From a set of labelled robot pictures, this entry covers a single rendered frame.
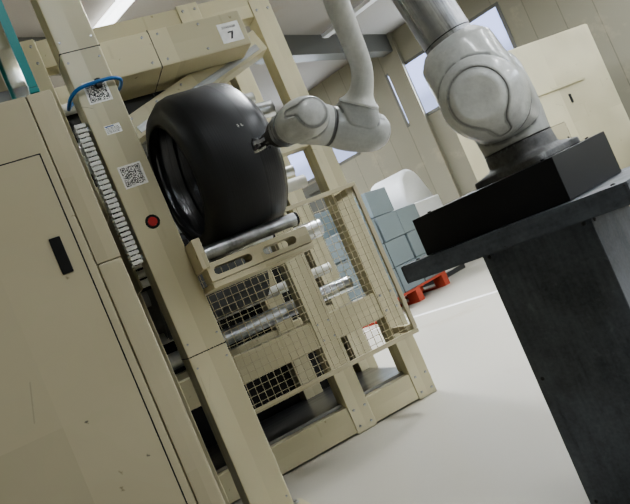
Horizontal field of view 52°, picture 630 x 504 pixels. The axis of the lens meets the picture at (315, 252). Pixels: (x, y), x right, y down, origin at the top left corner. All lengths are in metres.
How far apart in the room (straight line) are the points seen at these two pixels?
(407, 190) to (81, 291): 6.68
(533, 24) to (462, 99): 8.63
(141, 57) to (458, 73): 1.58
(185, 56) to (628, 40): 7.49
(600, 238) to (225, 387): 1.23
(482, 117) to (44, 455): 1.01
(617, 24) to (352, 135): 8.02
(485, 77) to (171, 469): 0.94
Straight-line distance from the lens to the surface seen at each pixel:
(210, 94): 2.16
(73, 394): 1.35
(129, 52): 2.60
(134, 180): 2.15
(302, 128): 1.55
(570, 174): 1.35
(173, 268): 2.10
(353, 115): 1.63
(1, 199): 1.40
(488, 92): 1.23
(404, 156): 10.88
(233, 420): 2.12
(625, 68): 9.48
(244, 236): 2.09
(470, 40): 1.30
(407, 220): 6.94
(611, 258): 1.41
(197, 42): 2.66
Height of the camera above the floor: 0.72
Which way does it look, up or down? 1 degrees up
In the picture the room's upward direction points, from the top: 23 degrees counter-clockwise
